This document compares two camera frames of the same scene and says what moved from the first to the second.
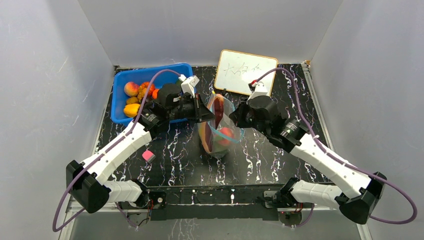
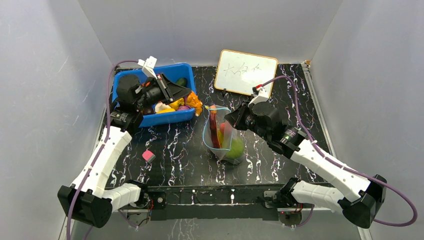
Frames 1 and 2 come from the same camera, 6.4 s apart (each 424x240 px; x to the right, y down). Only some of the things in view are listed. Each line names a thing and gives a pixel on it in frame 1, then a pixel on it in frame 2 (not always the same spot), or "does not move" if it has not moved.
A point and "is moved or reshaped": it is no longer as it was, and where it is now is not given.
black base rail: [209, 203] does not move
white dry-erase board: [236, 70] does not move
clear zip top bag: [217, 135] is moved or reshaped
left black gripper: [201, 113] to [172, 91]
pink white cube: [148, 156] does not move
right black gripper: [240, 114] does not move
